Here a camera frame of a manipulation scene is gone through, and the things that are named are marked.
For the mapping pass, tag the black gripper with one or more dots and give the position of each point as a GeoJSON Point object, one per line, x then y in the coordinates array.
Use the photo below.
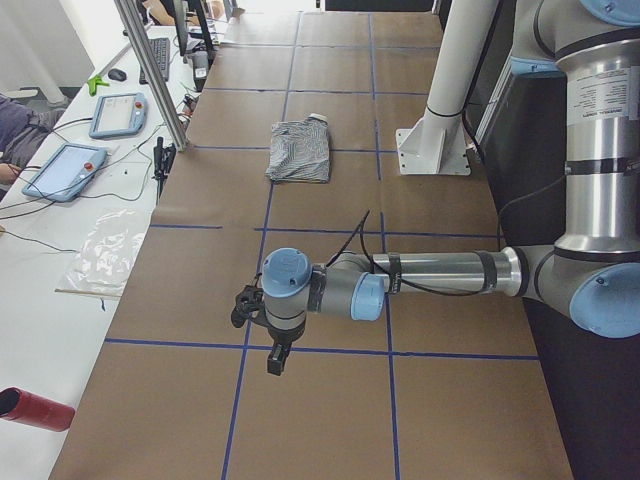
{"type": "Point", "coordinates": [282, 336]}

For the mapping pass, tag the blue white striped polo shirt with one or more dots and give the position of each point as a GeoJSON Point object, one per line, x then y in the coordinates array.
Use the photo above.
{"type": "Point", "coordinates": [299, 151]}

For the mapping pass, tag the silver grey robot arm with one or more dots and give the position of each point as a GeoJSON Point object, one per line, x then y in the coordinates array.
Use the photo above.
{"type": "Point", "coordinates": [589, 274]}

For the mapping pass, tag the clear plastic bag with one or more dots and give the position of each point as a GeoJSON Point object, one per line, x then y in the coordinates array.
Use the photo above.
{"type": "Point", "coordinates": [107, 256]}

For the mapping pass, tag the red cylinder bottle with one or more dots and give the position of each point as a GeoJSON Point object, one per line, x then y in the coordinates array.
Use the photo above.
{"type": "Point", "coordinates": [27, 408]}

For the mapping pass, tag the grey teach pendant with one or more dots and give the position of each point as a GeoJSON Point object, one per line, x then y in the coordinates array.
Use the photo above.
{"type": "Point", "coordinates": [66, 173]}
{"type": "Point", "coordinates": [118, 115]}

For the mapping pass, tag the black computer mouse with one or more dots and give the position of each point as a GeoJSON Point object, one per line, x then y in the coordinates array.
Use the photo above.
{"type": "Point", "coordinates": [117, 75]}

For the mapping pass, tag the green plastic clip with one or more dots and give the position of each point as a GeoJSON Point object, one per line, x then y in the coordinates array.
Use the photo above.
{"type": "Point", "coordinates": [94, 83]}

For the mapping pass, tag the black computer keyboard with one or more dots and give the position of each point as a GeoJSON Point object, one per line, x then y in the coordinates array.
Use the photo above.
{"type": "Point", "coordinates": [161, 51]}

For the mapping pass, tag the seated person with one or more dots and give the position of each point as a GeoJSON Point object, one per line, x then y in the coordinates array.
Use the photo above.
{"type": "Point", "coordinates": [23, 130]}

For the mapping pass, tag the white metal base plate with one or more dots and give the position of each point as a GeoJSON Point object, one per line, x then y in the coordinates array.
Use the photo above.
{"type": "Point", "coordinates": [440, 154]}

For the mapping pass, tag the aluminium camera mast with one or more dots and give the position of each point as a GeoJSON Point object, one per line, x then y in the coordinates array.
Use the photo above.
{"type": "Point", "coordinates": [141, 46]}

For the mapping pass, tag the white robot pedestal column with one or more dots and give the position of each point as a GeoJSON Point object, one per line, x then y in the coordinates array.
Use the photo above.
{"type": "Point", "coordinates": [464, 36]}

